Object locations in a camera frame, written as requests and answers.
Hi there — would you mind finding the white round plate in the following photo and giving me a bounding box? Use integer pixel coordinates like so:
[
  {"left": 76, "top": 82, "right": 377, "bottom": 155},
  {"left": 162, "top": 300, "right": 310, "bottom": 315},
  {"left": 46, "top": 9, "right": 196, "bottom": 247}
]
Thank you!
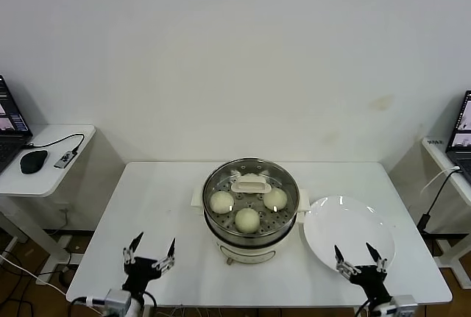
[{"left": 302, "top": 194, "right": 397, "bottom": 276}]

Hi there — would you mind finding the white laptop cable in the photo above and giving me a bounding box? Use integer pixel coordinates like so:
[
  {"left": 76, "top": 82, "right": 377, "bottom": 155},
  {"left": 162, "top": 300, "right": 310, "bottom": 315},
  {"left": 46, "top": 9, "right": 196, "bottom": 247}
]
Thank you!
[{"left": 420, "top": 165, "right": 461, "bottom": 196}]

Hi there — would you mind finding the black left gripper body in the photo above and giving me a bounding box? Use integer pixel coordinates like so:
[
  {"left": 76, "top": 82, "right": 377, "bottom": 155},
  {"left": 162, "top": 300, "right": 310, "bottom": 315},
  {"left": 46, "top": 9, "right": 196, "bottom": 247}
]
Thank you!
[{"left": 121, "top": 257, "right": 163, "bottom": 293}]

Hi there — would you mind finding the black laptop beside mouse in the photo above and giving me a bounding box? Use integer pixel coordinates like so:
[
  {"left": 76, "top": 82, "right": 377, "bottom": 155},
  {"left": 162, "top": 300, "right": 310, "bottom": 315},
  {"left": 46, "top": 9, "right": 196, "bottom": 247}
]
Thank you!
[{"left": 0, "top": 75, "right": 33, "bottom": 174}]

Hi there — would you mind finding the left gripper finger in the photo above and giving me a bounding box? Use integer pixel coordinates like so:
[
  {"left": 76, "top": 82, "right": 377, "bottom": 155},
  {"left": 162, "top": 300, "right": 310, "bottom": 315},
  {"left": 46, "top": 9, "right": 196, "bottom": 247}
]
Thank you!
[
  {"left": 152, "top": 238, "right": 177, "bottom": 277},
  {"left": 122, "top": 231, "right": 145, "bottom": 266}
]

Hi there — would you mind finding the black usb hub cable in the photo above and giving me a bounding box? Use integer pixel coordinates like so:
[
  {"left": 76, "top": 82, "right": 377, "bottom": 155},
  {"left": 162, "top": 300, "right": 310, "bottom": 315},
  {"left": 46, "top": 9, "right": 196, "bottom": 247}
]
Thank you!
[{"left": 24, "top": 132, "right": 85, "bottom": 158}]

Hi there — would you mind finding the black laptop power cable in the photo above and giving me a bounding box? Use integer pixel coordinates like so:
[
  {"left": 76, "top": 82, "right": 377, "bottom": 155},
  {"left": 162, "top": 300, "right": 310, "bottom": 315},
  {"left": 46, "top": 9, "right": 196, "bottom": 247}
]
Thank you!
[{"left": 417, "top": 168, "right": 463, "bottom": 238}]

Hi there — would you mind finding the white floor cable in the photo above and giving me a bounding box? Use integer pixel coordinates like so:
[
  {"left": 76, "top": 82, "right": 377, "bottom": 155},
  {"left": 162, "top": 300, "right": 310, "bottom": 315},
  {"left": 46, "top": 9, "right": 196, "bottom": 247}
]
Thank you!
[{"left": 0, "top": 250, "right": 69, "bottom": 294}]

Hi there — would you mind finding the grey usb hub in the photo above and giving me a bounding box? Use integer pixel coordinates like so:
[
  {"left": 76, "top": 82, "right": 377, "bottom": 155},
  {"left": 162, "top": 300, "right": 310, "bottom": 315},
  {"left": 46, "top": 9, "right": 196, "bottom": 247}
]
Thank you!
[{"left": 54, "top": 149, "right": 74, "bottom": 170}]

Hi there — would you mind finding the cream electric cooker base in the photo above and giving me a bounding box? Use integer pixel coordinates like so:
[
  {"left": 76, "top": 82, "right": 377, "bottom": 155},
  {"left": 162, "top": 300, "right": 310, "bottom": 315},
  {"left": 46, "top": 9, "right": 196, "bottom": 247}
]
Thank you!
[{"left": 191, "top": 204, "right": 308, "bottom": 267}]

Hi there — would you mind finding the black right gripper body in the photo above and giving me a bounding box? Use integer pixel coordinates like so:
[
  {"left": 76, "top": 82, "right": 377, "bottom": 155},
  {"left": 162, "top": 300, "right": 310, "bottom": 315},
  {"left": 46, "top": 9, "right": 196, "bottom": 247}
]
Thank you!
[{"left": 349, "top": 264, "right": 393, "bottom": 305}]

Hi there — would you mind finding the black computer mouse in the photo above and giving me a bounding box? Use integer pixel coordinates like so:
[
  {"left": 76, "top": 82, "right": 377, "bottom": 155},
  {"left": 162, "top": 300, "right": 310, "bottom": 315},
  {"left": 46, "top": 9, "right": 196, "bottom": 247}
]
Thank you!
[{"left": 19, "top": 149, "right": 49, "bottom": 175}]

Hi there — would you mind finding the black laptop with charger cables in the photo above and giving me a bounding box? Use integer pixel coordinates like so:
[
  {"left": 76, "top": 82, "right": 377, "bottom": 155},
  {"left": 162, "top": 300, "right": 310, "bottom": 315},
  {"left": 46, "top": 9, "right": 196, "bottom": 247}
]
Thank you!
[{"left": 445, "top": 90, "right": 471, "bottom": 178}]

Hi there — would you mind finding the white side table with mouse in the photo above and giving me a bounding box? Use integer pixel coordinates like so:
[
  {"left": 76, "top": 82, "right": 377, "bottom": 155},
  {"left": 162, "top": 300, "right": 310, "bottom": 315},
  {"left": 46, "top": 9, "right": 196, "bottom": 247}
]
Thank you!
[{"left": 0, "top": 124, "right": 125, "bottom": 272}]

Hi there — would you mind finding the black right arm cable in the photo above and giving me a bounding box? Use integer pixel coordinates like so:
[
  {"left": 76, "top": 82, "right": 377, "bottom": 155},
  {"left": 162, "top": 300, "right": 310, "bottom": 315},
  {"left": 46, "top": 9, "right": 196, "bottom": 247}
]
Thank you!
[{"left": 355, "top": 299, "right": 372, "bottom": 317}]

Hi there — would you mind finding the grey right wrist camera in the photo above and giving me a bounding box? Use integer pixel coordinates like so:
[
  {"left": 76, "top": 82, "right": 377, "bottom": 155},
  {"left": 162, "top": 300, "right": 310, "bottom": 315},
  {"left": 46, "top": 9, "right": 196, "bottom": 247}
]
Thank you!
[{"left": 375, "top": 293, "right": 419, "bottom": 316}]

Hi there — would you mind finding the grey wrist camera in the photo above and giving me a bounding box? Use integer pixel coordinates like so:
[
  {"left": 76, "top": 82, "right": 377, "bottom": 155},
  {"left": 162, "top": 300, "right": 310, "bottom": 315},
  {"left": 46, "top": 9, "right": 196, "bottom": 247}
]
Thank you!
[
  {"left": 88, "top": 288, "right": 132, "bottom": 314},
  {"left": 375, "top": 293, "right": 419, "bottom": 316}
]

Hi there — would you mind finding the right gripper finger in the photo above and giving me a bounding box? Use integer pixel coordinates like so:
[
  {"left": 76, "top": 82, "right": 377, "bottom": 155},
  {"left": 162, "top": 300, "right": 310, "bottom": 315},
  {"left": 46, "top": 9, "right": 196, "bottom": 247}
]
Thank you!
[
  {"left": 365, "top": 242, "right": 388, "bottom": 274},
  {"left": 333, "top": 245, "right": 361, "bottom": 281}
]

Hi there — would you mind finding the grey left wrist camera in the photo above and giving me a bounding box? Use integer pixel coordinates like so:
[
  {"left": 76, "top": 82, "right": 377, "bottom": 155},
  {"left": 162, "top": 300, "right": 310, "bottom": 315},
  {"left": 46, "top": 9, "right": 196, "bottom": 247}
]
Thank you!
[{"left": 88, "top": 288, "right": 132, "bottom": 314}]

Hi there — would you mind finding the white side table with cables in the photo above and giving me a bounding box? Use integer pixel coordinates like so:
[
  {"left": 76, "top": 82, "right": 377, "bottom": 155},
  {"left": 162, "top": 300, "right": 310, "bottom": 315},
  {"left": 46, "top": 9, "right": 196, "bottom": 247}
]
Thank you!
[{"left": 415, "top": 135, "right": 471, "bottom": 291}]

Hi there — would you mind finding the round glass pot lid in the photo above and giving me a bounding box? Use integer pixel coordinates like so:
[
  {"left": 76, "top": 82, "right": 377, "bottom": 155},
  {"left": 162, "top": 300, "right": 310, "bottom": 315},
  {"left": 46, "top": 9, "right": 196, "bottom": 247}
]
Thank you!
[{"left": 202, "top": 157, "right": 300, "bottom": 225}]

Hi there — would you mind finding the steel steamer basket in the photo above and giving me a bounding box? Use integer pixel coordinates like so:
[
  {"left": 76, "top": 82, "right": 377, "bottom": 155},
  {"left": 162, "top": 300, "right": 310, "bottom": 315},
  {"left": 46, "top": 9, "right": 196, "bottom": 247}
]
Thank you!
[{"left": 190, "top": 157, "right": 311, "bottom": 240}]

